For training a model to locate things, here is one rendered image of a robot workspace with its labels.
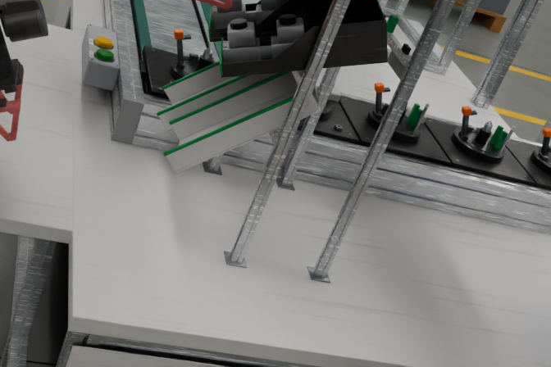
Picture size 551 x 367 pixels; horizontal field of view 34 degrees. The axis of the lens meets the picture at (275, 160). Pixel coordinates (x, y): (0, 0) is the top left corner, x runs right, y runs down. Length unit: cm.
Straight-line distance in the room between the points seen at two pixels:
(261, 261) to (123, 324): 36
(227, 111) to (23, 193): 40
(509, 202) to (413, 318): 60
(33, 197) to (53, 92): 43
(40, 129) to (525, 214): 118
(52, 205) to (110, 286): 23
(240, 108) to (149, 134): 30
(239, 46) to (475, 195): 86
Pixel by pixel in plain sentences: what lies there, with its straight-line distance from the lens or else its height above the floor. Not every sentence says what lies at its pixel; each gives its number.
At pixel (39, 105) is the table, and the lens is 196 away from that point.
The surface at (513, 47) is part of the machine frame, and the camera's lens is 296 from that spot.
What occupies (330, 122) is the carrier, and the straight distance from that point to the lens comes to 208.
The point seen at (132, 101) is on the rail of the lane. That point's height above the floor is 96.
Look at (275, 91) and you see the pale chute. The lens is 165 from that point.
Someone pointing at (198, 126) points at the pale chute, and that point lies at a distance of 168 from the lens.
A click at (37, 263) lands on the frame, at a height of 41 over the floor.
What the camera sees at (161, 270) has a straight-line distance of 156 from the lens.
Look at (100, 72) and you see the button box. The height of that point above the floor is 94.
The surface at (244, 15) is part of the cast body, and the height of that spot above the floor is 124.
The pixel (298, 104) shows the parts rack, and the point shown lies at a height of 120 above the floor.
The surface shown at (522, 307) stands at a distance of 197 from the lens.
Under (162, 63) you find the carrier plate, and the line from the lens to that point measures 206.
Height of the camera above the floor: 175
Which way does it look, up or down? 25 degrees down
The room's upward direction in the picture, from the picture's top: 22 degrees clockwise
